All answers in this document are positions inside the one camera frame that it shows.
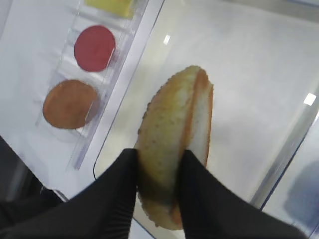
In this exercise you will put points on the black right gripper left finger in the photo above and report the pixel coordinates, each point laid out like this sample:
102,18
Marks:
103,210

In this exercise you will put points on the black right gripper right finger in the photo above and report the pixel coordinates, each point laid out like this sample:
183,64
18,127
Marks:
211,211

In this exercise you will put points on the red tomato slice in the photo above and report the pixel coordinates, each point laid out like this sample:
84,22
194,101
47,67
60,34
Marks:
94,47

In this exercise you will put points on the brown bun bottom slice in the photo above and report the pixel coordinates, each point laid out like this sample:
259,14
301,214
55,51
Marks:
67,104

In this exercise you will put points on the sesame bun top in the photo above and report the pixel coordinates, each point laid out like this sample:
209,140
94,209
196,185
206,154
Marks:
178,118

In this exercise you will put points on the yellow cheese slice in rack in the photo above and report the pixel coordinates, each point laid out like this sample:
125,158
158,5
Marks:
121,8

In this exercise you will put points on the clear acrylic left rack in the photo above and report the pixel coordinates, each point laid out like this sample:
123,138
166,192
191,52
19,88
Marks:
66,68

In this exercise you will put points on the cream metal tray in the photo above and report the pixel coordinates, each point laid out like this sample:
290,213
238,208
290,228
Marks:
262,57

